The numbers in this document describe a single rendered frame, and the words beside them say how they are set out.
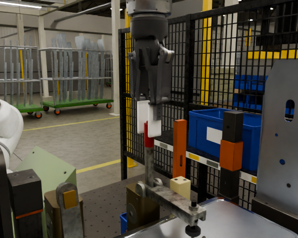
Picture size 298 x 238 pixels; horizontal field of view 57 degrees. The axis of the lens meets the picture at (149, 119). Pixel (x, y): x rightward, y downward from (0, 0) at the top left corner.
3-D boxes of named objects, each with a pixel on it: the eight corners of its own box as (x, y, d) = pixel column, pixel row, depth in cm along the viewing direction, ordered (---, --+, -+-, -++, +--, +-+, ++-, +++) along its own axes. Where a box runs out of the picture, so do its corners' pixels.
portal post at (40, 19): (43, 97, 1145) (37, 14, 1082) (40, 97, 1172) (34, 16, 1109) (52, 97, 1168) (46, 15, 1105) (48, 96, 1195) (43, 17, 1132)
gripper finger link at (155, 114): (158, 94, 56) (168, 96, 53) (158, 119, 57) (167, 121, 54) (153, 95, 55) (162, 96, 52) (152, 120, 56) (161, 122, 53)
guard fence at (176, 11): (209, 198, 279) (219, -13, 241) (200, 202, 270) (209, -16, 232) (131, 162, 380) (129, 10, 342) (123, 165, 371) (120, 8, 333)
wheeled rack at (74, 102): (54, 115, 731) (50, 47, 697) (40, 111, 804) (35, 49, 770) (113, 108, 855) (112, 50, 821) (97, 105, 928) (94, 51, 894)
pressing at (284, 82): (301, 217, 60) (320, 59, 54) (255, 197, 69) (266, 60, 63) (302, 216, 60) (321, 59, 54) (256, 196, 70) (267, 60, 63)
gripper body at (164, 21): (121, 19, 55) (122, 65, 57) (145, 12, 49) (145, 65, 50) (152, 22, 60) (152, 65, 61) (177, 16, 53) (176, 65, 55)
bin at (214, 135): (250, 171, 78) (254, 127, 76) (186, 144, 105) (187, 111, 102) (287, 161, 86) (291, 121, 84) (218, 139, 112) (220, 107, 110)
